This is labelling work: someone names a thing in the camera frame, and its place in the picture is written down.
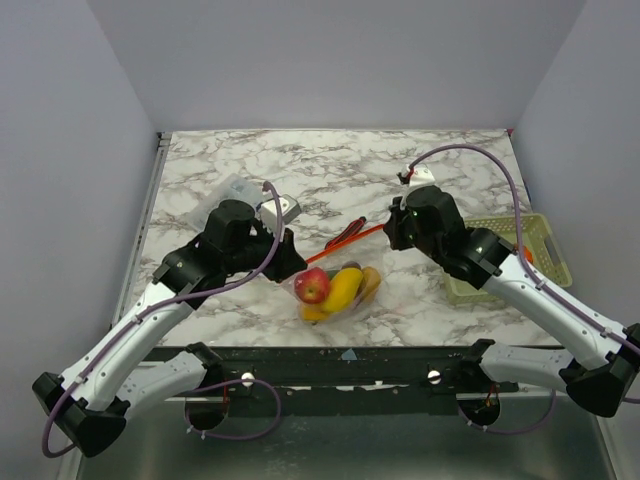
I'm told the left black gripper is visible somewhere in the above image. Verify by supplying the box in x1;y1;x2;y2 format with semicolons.
225;220;308;283

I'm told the red toy apple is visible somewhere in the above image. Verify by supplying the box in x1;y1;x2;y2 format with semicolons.
294;267;330;305

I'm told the clear zip top bag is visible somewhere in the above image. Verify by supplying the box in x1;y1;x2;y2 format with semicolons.
283;225;387;324

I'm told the yellow toy mango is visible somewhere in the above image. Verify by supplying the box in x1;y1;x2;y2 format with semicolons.
320;269;363;314

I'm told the dark brown toy mushroom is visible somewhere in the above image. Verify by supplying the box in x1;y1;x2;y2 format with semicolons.
341;261;362;270

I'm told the yellow toy bell pepper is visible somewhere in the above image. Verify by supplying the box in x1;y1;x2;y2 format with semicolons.
299;305;330;323

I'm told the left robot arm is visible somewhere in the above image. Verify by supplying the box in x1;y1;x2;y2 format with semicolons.
32;196;307;458

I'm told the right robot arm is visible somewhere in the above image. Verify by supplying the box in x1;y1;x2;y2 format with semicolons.
383;185;639;418

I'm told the red black utility knife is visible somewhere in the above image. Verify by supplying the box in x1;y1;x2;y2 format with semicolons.
324;216;367;250

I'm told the orange toy pumpkin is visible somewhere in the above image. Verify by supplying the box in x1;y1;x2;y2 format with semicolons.
523;246;534;263

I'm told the beige plastic basket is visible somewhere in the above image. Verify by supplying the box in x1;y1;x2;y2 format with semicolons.
442;213;574;306

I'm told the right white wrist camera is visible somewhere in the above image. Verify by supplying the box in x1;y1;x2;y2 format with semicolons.
397;166;436;188

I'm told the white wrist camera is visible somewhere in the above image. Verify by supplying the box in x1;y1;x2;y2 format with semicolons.
259;194;303;232
397;166;436;188

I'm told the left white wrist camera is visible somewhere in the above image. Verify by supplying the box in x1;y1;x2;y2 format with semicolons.
259;194;303;232

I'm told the black mounting rail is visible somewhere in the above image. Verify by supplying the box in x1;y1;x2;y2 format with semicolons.
162;339;521;417

